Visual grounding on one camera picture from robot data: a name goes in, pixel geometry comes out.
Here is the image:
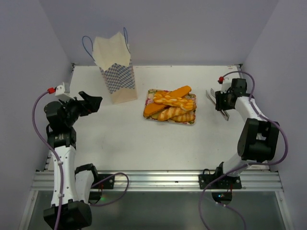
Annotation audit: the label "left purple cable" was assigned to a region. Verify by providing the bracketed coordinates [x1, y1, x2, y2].
[32, 87, 65, 230]

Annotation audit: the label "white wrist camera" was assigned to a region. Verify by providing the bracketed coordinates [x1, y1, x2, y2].
[218, 76, 232, 93]
[55, 82, 74, 102]

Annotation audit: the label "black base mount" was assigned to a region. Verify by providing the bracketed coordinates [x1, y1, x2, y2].
[198, 167, 242, 205]
[89, 177, 115, 204]

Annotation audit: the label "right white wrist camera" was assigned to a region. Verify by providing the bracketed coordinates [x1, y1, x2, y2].
[218, 76, 232, 93]

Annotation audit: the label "long sliced fake baguette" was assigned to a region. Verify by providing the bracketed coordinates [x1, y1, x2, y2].
[143, 86, 194, 117]

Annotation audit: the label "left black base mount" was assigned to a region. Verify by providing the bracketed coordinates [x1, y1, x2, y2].
[89, 177, 115, 204]

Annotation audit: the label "floral tray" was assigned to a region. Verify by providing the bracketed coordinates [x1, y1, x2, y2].
[142, 89, 196, 125]

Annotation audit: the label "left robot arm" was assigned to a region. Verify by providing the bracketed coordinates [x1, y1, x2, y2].
[44, 91, 102, 230]

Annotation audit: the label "aluminium rail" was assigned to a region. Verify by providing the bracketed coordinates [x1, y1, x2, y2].
[31, 170, 283, 192]

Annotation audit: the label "purple cable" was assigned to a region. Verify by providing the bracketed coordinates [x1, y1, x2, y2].
[199, 70, 289, 230]
[32, 87, 65, 230]

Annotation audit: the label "braided fake bread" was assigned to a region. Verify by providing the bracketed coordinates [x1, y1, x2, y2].
[154, 91, 170, 97]

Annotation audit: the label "long twisted fake bread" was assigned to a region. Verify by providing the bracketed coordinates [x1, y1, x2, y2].
[153, 94, 194, 111]

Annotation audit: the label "metal tongs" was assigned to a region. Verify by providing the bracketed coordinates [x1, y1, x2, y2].
[205, 88, 230, 121]

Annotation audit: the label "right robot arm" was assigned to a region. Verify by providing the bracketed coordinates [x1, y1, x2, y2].
[213, 77, 279, 188]

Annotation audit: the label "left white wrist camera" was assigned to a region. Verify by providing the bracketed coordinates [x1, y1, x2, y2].
[55, 82, 74, 102]

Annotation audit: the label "paper bag with blue pattern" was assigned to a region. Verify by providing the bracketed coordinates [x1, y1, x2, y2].
[82, 27, 138, 104]

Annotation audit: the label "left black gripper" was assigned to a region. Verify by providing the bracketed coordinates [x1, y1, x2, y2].
[59, 91, 102, 127]

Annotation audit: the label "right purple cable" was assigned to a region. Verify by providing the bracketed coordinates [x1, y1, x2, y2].
[199, 70, 289, 230]

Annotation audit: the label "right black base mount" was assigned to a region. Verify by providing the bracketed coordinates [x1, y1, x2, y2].
[198, 167, 242, 205]

